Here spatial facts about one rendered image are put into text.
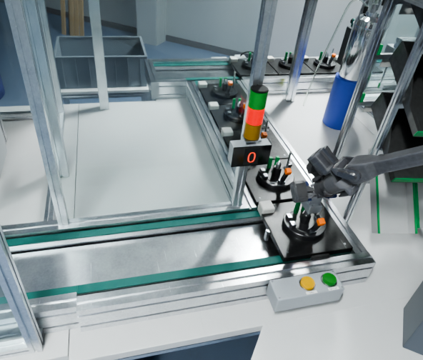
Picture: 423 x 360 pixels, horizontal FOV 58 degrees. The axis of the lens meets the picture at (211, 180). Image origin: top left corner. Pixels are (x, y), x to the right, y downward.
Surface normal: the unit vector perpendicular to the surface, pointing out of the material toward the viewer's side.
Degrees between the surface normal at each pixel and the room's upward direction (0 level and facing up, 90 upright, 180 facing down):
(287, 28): 90
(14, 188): 0
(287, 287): 0
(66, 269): 0
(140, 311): 90
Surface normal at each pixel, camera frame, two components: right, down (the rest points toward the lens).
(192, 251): 0.08, -0.78
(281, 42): -0.40, 0.54
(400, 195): 0.11, -0.11
